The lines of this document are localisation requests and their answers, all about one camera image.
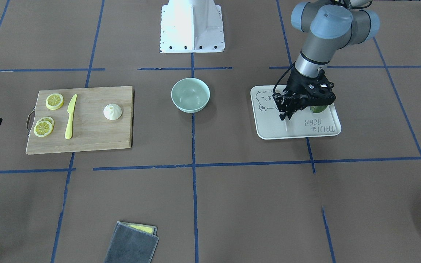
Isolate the yellow plastic knife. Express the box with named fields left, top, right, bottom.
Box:
left=64, top=94, right=77, bottom=140

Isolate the white steamed bun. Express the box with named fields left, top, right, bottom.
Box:
left=103, top=104, right=122, bottom=121

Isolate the green avocado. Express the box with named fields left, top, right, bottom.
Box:
left=310, top=105, right=329, bottom=114

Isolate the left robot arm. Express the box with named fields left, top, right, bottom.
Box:
left=272, top=0, right=380, bottom=121

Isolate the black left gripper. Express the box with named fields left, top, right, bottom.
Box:
left=272, top=68, right=337, bottom=121

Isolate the upper lemon slice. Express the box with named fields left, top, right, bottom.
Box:
left=45, top=93, right=65, bottom=110

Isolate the middle lemon slice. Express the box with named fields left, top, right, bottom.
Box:
left=36, top=116, right=55, bottom=126

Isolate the lower lemon slice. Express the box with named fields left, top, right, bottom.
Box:
left=33, top=121, right=53, bottom=137

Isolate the white divided bear tray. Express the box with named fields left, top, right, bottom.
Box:
left=250, top=85, right=341, bottom=140

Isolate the bamboo cutting board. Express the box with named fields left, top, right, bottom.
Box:
left=26, top=85, right=134, bottom=155

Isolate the lemon slice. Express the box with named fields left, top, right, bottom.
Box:
left=33, top=121, right=53, bottom=137
left=45, top=93, right=65, bottom=110
left=36, top=116, right=55, bottom=126

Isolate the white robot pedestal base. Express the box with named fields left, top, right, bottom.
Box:
left=159, top=0, right=225, bottom=53

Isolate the mint green bowl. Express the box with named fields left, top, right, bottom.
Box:
left=171, top=78, right=211, bottom=113

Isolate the grey and yellow cloth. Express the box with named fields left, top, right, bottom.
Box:
left=104, top=221, right=159, bottom=263

